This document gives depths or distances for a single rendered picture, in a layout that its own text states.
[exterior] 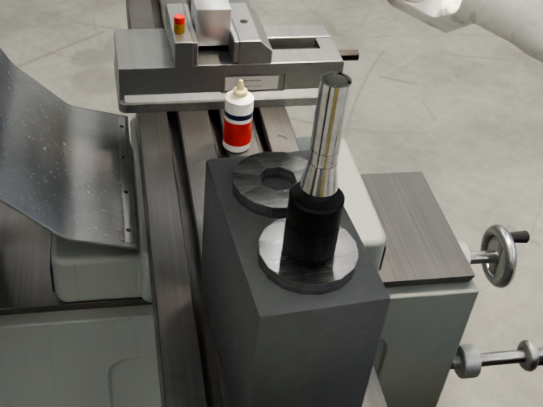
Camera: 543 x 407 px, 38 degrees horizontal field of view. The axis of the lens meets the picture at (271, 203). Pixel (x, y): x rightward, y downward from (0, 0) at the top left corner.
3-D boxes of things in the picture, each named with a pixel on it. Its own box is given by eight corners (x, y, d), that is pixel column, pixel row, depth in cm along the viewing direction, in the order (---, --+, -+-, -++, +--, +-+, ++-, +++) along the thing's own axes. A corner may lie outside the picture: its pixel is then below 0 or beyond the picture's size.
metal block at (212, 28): (223, 26, 124) (225, -10, 121) (229, 45, 120) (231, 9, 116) (190, 27, 123) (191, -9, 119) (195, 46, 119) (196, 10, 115)
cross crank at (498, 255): (498, 255, 156) (515, 210, 148) (524, 300, 147) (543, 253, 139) (423, 260, 153) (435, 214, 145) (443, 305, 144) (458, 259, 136)
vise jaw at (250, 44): (255, 24, 129) (257, 2, 126) (271, 64, 120) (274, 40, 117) (219, 25, 128) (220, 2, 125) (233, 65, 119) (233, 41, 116)
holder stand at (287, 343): (297, 271, 96) (317, 137, 83) (359, 423, 80) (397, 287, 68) (199, 284, 93) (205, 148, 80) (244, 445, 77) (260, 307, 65)
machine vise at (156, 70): (318, 56, 137) (326, -3, 130) (342, 103, 126) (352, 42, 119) (113, 62, 129) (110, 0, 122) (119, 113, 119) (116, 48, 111)
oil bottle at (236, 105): (247, 136, 117) (253, 72, 110) (252, 153, 114) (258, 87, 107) (220, 137, 116) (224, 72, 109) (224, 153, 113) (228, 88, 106)
